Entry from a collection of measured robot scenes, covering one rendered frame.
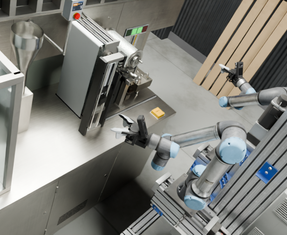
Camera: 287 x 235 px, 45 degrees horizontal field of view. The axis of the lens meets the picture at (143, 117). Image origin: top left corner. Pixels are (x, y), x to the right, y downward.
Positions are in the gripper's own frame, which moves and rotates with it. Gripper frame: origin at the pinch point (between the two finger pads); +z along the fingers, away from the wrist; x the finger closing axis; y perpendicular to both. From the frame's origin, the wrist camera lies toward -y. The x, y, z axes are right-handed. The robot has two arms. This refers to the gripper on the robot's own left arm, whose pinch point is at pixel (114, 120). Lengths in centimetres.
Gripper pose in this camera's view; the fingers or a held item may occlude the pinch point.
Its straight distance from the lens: 173.5
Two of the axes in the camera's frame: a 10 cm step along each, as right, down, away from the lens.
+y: -3.5, 7.8, 5.3
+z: -9.1, -4.1, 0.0
